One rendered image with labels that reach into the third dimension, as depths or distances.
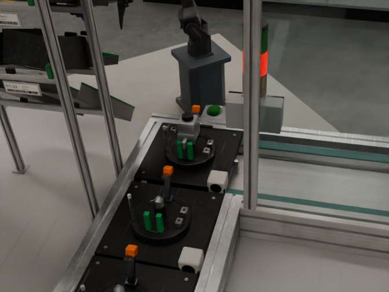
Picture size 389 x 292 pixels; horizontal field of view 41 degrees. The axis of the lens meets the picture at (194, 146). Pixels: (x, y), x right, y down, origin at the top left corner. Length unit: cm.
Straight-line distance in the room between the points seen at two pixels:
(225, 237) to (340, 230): 27
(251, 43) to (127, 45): 314
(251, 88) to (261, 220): 37
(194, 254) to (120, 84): 97
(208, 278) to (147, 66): 110
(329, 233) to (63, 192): 74
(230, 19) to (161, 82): 250
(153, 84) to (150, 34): 233
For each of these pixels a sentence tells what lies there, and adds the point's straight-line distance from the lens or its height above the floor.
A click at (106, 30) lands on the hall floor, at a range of 439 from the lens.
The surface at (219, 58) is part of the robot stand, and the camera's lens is 164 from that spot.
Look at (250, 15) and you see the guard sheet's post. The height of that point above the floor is 145.
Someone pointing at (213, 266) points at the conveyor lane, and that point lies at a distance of 115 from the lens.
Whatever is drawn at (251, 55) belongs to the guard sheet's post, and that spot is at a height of 137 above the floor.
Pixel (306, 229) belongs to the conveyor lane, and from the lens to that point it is 128.
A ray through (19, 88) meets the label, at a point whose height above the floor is 128.
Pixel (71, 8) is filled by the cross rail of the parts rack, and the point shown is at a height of 139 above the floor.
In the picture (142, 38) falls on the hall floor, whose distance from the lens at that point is 419.
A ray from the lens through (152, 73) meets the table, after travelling 199.
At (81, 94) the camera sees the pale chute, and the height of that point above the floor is 119.
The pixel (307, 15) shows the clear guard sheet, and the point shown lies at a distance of 97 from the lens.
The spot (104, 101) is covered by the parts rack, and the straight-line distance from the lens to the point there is 133.
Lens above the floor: 186
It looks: 38 degrees down
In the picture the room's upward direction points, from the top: 4 degrees counter-clockwise
